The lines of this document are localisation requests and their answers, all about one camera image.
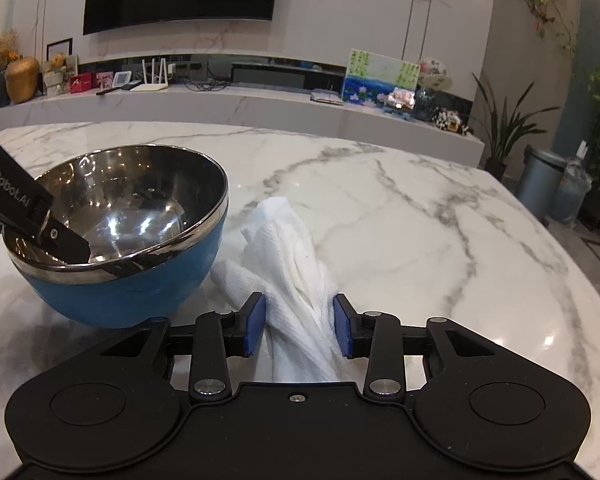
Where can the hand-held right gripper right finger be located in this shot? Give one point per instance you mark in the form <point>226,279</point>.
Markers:
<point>341,327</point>

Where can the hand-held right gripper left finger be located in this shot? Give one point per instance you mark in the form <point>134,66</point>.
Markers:
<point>255,322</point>

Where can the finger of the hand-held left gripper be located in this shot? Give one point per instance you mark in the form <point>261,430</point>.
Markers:
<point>70,247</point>

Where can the white cloth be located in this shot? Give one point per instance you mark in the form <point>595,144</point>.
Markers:
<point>290,270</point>

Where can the blue steel bowl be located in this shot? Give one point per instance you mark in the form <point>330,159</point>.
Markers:
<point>130,300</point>

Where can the dark blue vase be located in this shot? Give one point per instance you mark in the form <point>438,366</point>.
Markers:
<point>2,87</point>

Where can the gold vase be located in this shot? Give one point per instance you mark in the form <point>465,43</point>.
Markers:
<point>22,80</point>

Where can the teddy bear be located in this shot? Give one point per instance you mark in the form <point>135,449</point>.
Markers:
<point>57,75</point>

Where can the red box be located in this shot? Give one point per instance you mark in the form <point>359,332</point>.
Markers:
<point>83,83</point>

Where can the dried yellow flowers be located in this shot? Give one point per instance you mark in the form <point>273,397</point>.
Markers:
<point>2,49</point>

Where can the black remote control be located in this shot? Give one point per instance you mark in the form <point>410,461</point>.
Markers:
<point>109,90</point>

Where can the pink box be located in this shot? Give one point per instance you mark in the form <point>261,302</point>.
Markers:
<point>105,80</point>

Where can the white digital display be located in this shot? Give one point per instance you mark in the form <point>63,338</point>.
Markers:
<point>122,80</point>

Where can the white router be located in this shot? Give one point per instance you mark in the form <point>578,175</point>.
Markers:
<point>150,86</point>

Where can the grey notebook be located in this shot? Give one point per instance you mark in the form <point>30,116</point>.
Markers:
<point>326,97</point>

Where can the small pink ornament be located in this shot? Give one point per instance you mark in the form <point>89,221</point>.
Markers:
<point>400,102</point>

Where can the white flower bouquet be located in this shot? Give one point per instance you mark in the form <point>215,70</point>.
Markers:
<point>450,121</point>

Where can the glass jar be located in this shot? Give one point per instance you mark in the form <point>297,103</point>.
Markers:
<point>425,105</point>

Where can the grey trash bin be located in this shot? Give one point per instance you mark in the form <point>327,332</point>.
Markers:
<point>537,185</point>

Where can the black soundbar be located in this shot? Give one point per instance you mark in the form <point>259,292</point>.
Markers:
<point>285,79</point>

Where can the lotus pond painting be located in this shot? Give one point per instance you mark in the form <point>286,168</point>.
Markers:
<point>375,77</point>

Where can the potted long-leaf plant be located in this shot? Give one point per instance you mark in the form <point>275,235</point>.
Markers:
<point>500,130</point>

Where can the large water bottle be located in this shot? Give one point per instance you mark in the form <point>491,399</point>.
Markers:
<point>572,190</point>

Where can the round paper fan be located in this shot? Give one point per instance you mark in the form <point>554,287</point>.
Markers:
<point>435,72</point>

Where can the hanging vine plant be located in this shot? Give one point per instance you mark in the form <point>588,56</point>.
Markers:
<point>542,2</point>

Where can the black picture frame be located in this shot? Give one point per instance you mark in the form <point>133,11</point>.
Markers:
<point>60,46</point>

